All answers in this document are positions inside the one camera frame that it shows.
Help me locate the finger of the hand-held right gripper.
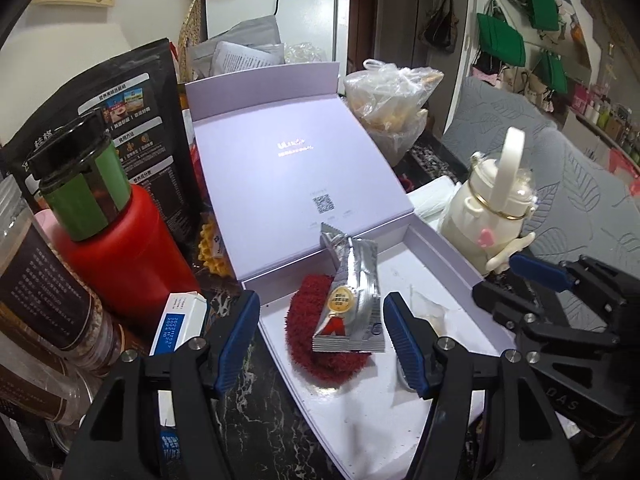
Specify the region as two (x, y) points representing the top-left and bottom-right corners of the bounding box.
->
(471, 279), (624, 361)
(509, 252), (629, 319)

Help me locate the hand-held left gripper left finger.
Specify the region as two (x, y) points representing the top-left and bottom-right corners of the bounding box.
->
(63, 289), (262, 480)

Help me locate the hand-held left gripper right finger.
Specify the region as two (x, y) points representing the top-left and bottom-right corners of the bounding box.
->
(382, 291), (577, 480)

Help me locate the dark red knitted scrunchie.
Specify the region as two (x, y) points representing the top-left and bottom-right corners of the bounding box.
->
(283, 273), (374, 386)

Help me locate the silver foil snack packet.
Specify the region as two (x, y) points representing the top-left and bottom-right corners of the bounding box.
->
(310, 222), (386, 356)

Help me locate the lavender cardboard gift box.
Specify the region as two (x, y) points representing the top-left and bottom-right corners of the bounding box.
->
(184, 61), (519, 480)

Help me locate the white and blue carton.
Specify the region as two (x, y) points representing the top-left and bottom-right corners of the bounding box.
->
(148, 292), (209, 359)

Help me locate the chair with leaf pattern cover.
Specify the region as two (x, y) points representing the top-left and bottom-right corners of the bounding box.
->
(520, 127), (640, 311)
(442, 75), (567, 162)

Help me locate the cream cartoon water bottle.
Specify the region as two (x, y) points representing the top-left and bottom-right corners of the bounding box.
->
(439, 127), (539, 276)

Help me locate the yellow textured packet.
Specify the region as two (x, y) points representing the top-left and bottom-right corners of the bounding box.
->
(197, 214), (236, 279)

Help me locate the pale folded bag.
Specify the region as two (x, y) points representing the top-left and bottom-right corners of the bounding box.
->
(409, 177), (461, 221)

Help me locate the red canister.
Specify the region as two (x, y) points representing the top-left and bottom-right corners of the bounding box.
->
(47, 184), (201, 346)

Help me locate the row of bottles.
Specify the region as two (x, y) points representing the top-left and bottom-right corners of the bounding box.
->
(569, 84), (640, 151)

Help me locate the green tote bag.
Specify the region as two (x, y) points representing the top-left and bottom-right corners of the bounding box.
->
(519, 0), (561, 31)
(475, 12), (527, 67)
(532, 52), (569, 94)

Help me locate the brown grain plastic jar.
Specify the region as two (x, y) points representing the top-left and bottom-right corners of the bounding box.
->
(0, 175), (124, 376)

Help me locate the green label jar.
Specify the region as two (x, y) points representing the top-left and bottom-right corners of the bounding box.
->
(24, 109), (134, 242)

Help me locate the clear plastic bag of food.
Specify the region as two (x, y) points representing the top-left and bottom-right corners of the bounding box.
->
(343, 58), (445, 166)

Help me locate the black hanging bag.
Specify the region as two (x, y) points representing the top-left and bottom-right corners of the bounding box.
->
(422, 0), (460, 54)

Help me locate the black foil pouch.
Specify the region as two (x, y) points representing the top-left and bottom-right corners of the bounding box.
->
(0, 37), (201, 256)

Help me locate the grey mailer bag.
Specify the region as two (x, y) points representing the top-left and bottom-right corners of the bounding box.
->
(191, 13), (286, 84)

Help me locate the brown entrance door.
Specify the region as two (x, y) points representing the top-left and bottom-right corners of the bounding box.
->
(349, 0), (379, 61)

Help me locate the woven round fan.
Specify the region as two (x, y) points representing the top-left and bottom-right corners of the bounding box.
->
(177, 0), (207, 86)

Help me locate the white fridge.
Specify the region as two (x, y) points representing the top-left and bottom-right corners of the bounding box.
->
(205, 0), (351, 96)

